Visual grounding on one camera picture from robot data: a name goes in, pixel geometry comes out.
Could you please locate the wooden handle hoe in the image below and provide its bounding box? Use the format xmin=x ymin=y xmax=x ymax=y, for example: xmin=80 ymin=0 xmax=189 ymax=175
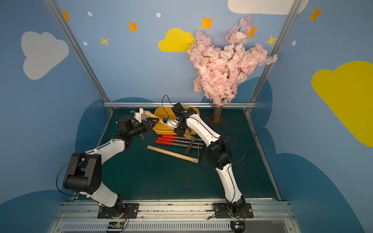
xmin=145 ymin=111 xmax=195 ymax=155
xmin=147 ymin=146 xmax=199 ymax=164

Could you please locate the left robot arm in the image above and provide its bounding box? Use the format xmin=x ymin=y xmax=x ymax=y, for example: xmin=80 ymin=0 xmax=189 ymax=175
xmin=63 ymin=115 xmax=159 ymax=219

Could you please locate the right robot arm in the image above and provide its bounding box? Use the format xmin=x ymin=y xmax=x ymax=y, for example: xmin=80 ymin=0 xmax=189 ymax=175
xmin=172 ymin=103 xmax=246 ymax=216

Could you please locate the yellow plastic storage box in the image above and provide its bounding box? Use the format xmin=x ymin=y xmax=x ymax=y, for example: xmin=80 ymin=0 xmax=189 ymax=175
xmin=153 ymin=107 xmax=201 ymax=136

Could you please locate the pink blossom artificial tree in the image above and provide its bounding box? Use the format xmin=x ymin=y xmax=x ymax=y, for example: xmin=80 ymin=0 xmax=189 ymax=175
xmin=187 ymin=16 xmax=278 ymax=126

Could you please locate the middle red handle tool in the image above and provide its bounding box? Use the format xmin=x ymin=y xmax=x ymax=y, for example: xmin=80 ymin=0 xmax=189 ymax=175
xmin=156 ymin=137 xmax=191 ymax=145

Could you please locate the red handle tool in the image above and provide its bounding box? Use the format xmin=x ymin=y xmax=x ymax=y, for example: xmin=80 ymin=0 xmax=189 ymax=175
xmin=162 ymin=135 xmax=203 ymax=142
xmin=155 ymin=140 xmax=203 ymax=149
xmin=156 ymin=137 xmax=191 ymax=145

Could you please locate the top red handle tool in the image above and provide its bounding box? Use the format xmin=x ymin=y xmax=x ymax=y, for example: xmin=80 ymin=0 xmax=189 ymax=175
xmin=162 ymin=135 xmax=203 ymax=142

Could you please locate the bottom red handle tool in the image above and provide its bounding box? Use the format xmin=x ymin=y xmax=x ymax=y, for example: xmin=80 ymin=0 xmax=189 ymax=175
xmin=155 ymin=140 xmax=203 ymax=149

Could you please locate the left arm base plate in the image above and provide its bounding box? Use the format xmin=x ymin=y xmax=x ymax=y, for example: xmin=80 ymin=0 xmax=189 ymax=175
xmin=97 ymin=203 xmax=139 ymax=219

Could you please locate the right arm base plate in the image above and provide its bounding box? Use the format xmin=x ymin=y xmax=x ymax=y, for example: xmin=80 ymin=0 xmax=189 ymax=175
xmin=212 ymin=203 xmax=254 ymax=219

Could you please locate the aluminium front rail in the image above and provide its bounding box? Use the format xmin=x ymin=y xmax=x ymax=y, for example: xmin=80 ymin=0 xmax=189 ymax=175
xmin=48 ymin=199 xmax=301 ymax=233

